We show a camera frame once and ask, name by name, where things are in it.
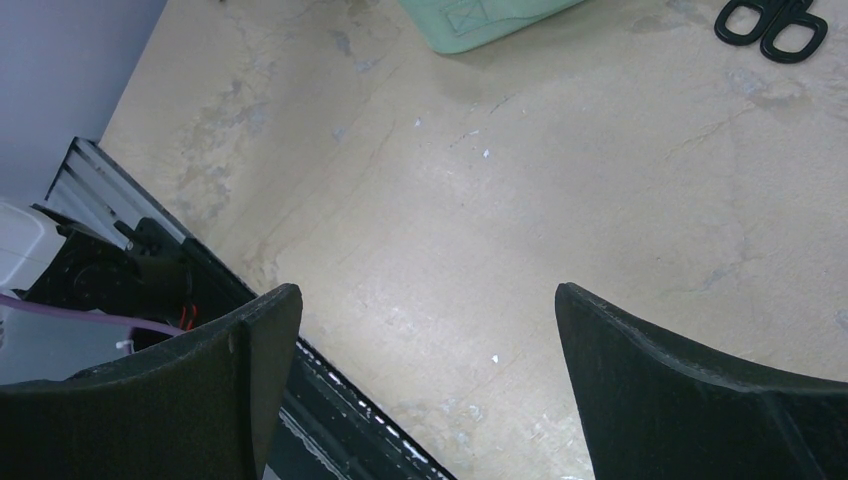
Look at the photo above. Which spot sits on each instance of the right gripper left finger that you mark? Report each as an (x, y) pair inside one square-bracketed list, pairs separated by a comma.
[(181, 409)]

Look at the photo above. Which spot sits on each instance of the mint green storage case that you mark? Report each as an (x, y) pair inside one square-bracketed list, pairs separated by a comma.
[(457, 26)]

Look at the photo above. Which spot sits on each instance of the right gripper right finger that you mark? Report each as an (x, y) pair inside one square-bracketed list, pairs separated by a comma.
[(656, 405)]

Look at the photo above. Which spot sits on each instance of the black handled scissors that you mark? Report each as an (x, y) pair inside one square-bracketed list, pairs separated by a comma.
[(774, 17)]

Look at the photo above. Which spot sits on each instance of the black metal base frame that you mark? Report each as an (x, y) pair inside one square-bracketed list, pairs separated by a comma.
[(316, 423)]

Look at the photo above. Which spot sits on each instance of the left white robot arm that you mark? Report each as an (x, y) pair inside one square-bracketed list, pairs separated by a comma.
[(51, 259)]

